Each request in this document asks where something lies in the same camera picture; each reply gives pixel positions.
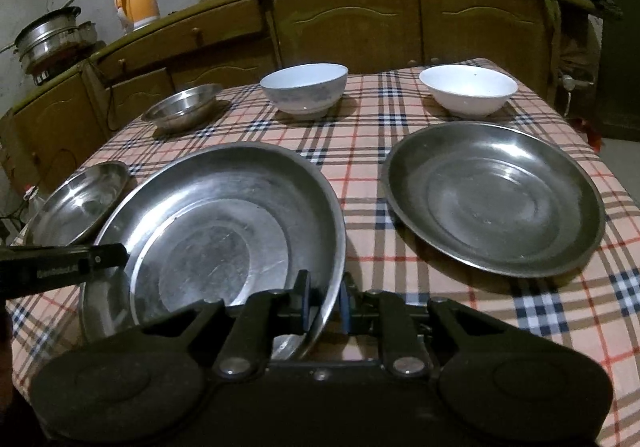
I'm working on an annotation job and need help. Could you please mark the medium steel plate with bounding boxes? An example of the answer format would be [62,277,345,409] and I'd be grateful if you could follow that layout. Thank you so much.
[23,161,131,247]

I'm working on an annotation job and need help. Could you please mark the large steel basin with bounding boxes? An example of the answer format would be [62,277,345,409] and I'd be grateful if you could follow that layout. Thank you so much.
[80,142,346,360]

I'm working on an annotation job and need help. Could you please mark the small steel bowl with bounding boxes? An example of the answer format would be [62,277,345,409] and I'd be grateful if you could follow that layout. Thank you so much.
[141,84,222,133]

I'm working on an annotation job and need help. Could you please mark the large flat steel plate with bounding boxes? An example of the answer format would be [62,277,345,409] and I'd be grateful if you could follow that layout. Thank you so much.
[381,122,605,278]

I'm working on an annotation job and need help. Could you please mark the plaid tablecloth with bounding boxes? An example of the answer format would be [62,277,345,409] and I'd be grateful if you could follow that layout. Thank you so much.
[5,57,640,447]

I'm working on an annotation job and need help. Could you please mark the steel steamer pot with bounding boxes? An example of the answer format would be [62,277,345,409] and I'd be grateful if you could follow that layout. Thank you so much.
[15,6,98,86]

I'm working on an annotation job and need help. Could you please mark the bluish white ceramic bowl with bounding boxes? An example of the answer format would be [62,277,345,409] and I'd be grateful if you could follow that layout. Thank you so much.
[259,62,348,118]

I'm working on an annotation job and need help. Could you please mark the orange electric kettle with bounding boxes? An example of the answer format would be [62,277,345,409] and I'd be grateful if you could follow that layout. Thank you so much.
[114,0,160,34]

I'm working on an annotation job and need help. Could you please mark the brown wooden cabinet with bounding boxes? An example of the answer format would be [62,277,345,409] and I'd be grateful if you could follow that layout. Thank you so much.
[1,0,597,191]

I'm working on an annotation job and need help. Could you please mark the dark door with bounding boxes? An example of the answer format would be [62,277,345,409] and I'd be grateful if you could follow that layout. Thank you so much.
[597,0,639,141]

